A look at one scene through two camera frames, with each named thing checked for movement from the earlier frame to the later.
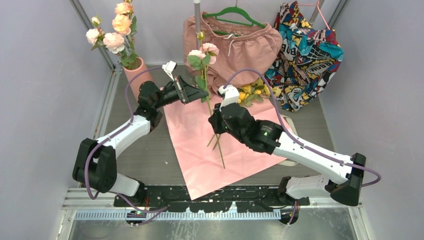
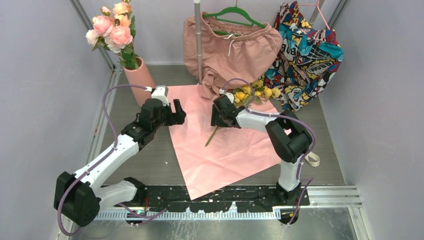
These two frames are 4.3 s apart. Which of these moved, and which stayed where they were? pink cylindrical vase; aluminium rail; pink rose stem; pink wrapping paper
Moved: pink rose stem
Stayed: pink wrapping paper; aluminium rail; pink cylindrical vase
